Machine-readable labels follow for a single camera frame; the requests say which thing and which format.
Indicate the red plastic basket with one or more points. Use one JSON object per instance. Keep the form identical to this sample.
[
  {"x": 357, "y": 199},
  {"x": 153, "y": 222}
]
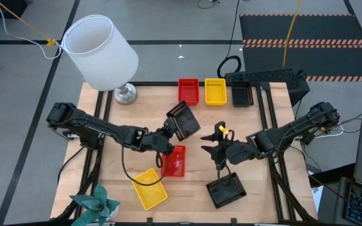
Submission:
[
  {"x": 179, "y": 163},
  {"x": 188, "y": 92}
]

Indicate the black perforated computer case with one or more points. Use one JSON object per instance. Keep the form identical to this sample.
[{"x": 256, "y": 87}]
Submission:
[{"x": 272, "y": 77}]

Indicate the table lamp with white shade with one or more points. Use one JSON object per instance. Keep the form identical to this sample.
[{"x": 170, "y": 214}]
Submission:
[{"x": 102, "y": 56}]

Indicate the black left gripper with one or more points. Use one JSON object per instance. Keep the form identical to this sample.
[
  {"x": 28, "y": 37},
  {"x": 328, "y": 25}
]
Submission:
[{"x": 157, "y": 141}]

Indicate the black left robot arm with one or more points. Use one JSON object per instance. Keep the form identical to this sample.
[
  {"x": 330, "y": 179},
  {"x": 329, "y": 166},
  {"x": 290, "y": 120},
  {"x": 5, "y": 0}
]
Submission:
[{"x": 105, "y": 128}]

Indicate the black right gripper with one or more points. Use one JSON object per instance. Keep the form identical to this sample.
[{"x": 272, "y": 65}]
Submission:
[{"x": 240, "y": 150}]

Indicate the black plastic basket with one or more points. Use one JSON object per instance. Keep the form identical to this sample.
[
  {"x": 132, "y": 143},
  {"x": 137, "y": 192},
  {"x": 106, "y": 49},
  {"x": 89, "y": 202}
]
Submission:
[
  {"x": 242, "y": 94},
  {"x": 188, "y": 122},
  {"x": 226, "y": 191}
]

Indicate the yellow plastic basket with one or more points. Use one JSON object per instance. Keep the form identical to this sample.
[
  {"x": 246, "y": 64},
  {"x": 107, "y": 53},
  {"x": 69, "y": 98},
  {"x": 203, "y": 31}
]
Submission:
[
  {"x": 215, "y": 92},
  {"x": 151, "y": 191}
]

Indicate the teal artificial potted plant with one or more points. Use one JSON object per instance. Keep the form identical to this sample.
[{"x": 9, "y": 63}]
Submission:
[{"x": 94, "y": 204}]

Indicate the black hazard-striped floor mat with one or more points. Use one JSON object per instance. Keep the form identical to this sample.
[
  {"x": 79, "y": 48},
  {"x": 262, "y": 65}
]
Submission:
[{"x": 310, "y": 28}]

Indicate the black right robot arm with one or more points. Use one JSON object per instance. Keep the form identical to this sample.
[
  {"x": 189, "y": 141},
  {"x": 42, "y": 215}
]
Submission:
[{"x": 294, "y": 128}]

